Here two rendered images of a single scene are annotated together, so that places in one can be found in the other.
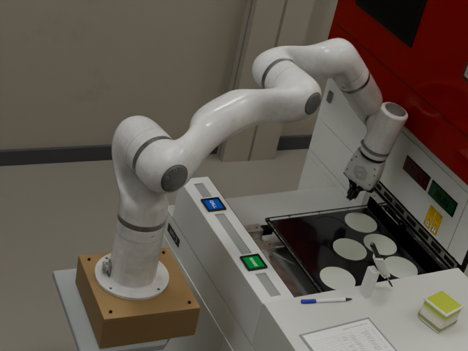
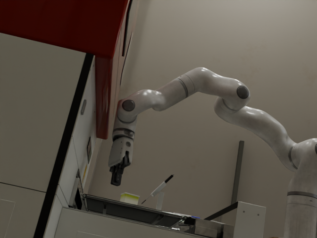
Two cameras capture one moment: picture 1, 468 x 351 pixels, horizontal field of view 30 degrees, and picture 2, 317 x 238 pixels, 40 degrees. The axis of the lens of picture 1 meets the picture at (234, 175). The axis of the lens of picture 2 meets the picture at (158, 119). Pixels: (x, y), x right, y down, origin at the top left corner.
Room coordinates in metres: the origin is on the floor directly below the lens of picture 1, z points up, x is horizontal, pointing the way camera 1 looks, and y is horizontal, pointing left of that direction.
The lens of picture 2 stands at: (3.55, 0.49, 0.66)
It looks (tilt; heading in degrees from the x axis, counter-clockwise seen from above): 20 degrees up; 209
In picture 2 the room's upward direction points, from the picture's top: 12 degrees clockwise
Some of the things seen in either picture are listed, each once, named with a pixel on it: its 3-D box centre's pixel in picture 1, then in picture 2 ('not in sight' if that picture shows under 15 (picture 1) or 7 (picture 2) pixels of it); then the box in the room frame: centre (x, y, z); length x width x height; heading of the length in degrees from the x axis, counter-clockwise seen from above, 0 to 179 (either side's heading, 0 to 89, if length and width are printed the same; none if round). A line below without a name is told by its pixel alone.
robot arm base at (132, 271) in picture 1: (136, 247); (300, 221); (1.72, 0.20, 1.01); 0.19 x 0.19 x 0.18
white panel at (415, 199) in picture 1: (387, 170); (79, 157); (2.35, -0.46, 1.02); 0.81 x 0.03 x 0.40; 32
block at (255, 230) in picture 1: (248, 232); (205, 224); (2.04, -0.08, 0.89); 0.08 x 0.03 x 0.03; 122
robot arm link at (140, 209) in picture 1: (142, 168); (308, 168); (1.75, 0.22, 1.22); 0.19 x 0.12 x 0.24; 40
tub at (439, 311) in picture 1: (439, 311); (128, 201); (1.75, -0.58, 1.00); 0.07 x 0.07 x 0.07; 47
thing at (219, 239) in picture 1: (228, 253); (226, 233); (1.93, -0.03, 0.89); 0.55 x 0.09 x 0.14; 32
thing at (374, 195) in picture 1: (404, 238); (77, 201); (2.19, -0.54, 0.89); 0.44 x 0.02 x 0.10; 32
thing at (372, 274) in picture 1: (377, 274); (157, 195); (1.80, -0.41, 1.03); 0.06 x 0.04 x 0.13; 122
